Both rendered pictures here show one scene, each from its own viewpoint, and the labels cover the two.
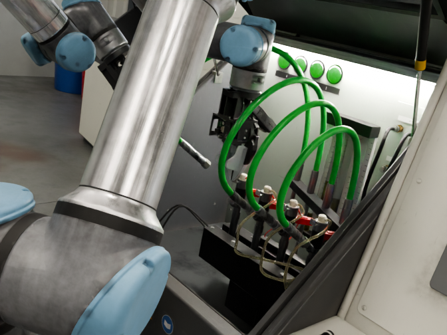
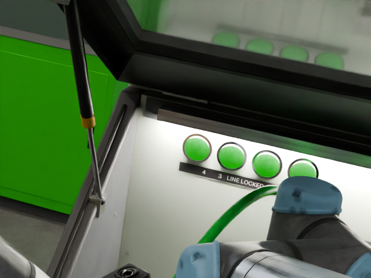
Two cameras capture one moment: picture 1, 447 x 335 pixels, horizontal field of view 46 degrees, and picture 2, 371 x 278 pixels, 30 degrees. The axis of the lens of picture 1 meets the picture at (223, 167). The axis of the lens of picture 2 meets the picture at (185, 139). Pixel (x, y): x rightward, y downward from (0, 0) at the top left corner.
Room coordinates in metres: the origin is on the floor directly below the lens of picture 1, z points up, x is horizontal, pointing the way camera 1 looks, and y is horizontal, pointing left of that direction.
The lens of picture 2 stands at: (0.62, 0.52, 1.77)
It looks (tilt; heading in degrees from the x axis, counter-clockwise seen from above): 19 degrees down; 326
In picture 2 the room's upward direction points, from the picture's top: 9 degrees clockwise
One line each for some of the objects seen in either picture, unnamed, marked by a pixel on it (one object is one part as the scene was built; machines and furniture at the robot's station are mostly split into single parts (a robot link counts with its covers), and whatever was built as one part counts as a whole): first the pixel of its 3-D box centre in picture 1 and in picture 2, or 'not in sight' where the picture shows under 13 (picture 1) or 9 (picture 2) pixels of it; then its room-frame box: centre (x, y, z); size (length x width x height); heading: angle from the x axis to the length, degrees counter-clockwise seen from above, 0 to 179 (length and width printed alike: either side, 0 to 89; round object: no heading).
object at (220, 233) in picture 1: (259, 283); not in sight; (1.09, -0.13, 0.91); 0.34 x 0.10 x 0.15; 44
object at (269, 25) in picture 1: (254, 43); (303, 229); (1.14, -0.01, 1.43); 0.09 x 0.08 x 0.11; 169
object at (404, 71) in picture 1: (342, 56); (321, 149); (1.36, -0.24, 1.43); 0.54 x 0.03 x 0.02; 44
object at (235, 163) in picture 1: (234, 163); not in sight; (1.13, -0.02, 1.17); 0.06 x 0.03 x 0.09; 134
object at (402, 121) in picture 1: (400, 173); not in sight; (1.19, -0.41, 1.20); 0.13 x 0.03 x 0.31; 44
